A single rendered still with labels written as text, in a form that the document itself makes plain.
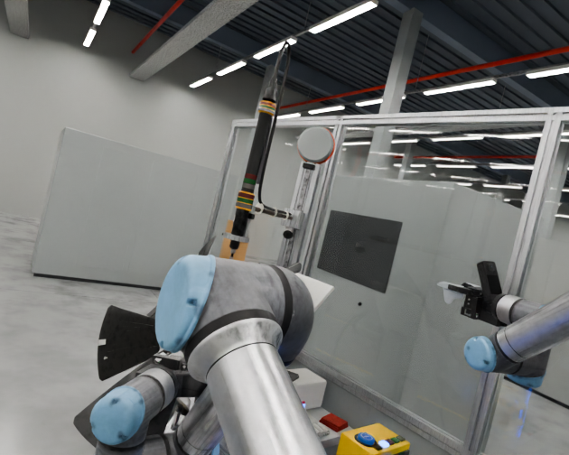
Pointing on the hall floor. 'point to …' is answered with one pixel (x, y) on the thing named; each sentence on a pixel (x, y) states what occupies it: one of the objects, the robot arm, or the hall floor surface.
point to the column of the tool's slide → (303, 212)
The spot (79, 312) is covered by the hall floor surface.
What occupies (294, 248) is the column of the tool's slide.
